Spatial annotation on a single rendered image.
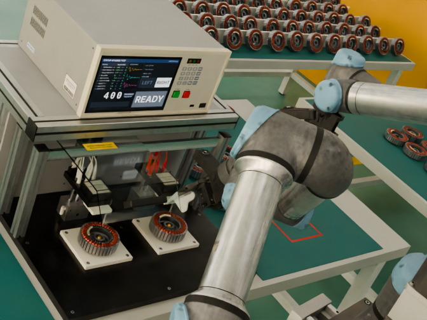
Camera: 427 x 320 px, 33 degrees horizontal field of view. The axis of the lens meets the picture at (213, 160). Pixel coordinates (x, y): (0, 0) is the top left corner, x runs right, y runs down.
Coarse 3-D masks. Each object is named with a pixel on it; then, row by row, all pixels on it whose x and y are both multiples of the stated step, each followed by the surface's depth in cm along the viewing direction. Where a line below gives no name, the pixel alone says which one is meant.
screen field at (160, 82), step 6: (144, 78) 192; (150, 78) 193; (156, 78) 195; (162, 78) 196; (168, 78) 197; (144, 84) 193; (150, 84) 195; (156, 84) 196; (162, 84) 197; (168, 84) 199
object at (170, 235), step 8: (152, 216) 216; (160, 216) 216; (168, 216) 218; (176, 216) 219; (152, 224) 212; (160, 224) 213; (176, 224) 218; (184, 224) 217; (152, 232) 213; (160, 232) 211; (168, 232) 211; (176, 232) 212; (184, 232) 214; (168, 240) 212; (176, 240) 213
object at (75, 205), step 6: (60, 198) 206; (66, 198) 206; (72, 198) 207; (60, 204) 207; (66, 204) 204; (72, 204) 205; (78, 204) 206; (84, 204) 207; (66, 210) 205; (72, 210) 205; (78, 210) 207; (84, 210) 208; (60, 216) 207; (66, 216) 205; (72, 216) 207; (78, 216) 208; (84, 216) 210
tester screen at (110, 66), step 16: (112, 64) 183; (128, 64) 186; (144, 64) 189; (160, 64) 192; (176, 64) 196; (96, 80) 182; (112, 80) 186; (128, 80) 189; (96, 96) 186; (128, 96) 192
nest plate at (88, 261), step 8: (64, 232) 200; (72, 232) 201; (64, 240) 199; (72, 240) 199; (72, 248) 196; (80, 248) 197; (120, 248) 203; (80, 256) 194; (88, 256) 196; (96, 256) 197; (112, 256) 199; (120, 256) 200; (128, 256) 201; (88, 264) 193; (96, 264) 194; (104, 264) 196
